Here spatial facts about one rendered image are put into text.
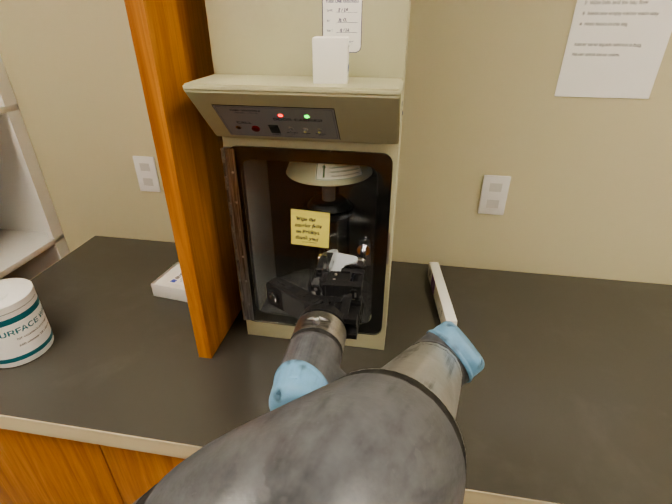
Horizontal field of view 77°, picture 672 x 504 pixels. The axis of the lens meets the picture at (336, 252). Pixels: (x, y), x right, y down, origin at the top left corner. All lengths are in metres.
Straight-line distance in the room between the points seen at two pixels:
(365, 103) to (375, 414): 0.50
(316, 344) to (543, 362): 0.62
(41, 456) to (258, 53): 0.93
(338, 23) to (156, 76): 0.29
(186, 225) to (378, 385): 0.64
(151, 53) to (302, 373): 0.52
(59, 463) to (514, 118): 1.32
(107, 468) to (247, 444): 0.92
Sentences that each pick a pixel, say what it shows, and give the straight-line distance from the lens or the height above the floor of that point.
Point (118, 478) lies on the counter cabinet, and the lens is 1.11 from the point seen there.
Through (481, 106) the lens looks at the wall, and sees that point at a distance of 1.20.
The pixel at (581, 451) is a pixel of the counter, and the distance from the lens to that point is 0.92.
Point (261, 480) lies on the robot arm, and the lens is 0.18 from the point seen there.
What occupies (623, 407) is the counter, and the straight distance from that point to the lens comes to 1.03.
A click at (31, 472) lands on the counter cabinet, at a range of 1.26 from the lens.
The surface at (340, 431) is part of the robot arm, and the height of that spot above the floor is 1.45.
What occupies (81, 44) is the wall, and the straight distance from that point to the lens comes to 1.48.
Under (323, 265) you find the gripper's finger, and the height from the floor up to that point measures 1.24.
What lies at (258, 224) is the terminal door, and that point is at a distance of 0.85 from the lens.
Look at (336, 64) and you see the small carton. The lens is 0.66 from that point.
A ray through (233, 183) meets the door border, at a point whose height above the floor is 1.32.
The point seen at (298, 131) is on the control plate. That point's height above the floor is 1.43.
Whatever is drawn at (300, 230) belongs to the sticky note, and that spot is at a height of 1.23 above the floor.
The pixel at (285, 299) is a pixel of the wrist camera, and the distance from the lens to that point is 0.69.
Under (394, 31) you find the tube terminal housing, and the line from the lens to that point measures 0.73.
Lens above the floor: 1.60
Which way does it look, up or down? 29 degrees down
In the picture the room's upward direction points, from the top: straight up
